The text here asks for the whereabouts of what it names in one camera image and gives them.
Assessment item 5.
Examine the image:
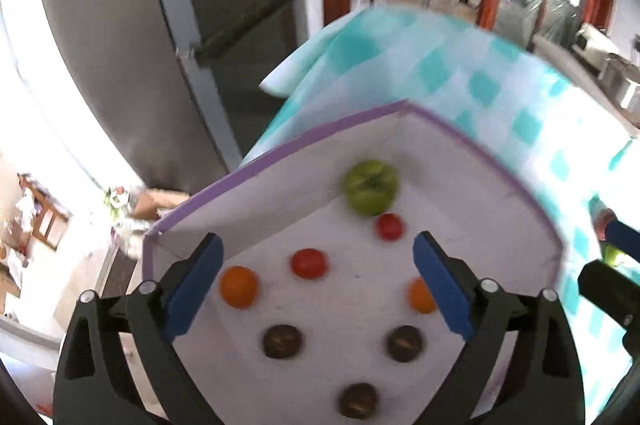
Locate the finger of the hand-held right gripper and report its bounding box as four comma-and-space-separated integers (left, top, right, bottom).
602, 215, 640, 263
577, 259, 640, 356

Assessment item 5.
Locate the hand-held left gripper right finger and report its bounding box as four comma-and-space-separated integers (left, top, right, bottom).
412, 231, 586, 425

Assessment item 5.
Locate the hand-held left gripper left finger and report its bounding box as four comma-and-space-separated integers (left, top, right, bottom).
52, 232, 225, 425

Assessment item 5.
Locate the large green tomato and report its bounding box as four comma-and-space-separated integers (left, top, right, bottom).
602, 241, 629, 267

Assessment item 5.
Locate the small orange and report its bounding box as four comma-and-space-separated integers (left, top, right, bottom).
408, 277, 438, 314

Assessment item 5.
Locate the reddish brown passion fruit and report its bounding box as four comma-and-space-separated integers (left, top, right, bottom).
592, 208, 617, 238

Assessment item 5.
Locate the large orange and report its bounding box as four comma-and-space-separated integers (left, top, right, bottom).
220, 266, 260, 309

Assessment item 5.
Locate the dark brown fruit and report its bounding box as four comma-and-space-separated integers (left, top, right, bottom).
262, 324, 304, 360
386, 325, 426, 363
339, 382, 378, 420

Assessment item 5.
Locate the red tomato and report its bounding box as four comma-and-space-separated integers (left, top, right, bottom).
290, 248, 329, 279
375, 212, 406, 242

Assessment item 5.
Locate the small green tomato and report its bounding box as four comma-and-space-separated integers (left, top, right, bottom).
342, 159, 401, 217

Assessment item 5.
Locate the white box with purple edge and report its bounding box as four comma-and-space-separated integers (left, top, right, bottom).
141, 100, 566, 425

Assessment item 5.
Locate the cardboard box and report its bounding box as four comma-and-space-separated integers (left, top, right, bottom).
132, 188, 191, 221

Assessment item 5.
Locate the wooden shelf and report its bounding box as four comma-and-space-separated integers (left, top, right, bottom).
17, 172, 71, 251

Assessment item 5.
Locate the white appliance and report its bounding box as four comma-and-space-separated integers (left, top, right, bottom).
572, 22, 621, 56

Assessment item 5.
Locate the teal white checked tablecloth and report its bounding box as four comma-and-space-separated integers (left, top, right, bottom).
240, 5, 640, 425

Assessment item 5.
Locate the grey refrigerator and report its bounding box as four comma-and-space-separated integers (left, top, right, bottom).
34, 0, 321, 178

